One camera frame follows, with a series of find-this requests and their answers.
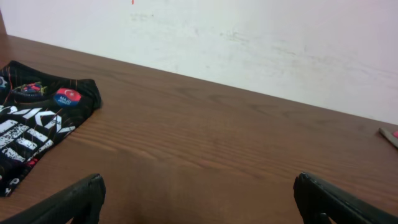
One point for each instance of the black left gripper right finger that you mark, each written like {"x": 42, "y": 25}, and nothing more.
{"x": 319, "y": 201}

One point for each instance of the khaki cargo shorts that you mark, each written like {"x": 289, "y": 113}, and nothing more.
{"x": 390, "y": 136}

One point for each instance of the black folded printed jersey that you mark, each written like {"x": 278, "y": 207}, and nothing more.
{"x": 38, "y": 111}

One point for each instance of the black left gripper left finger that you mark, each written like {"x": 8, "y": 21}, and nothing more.
{"x": 78, "y": 203}

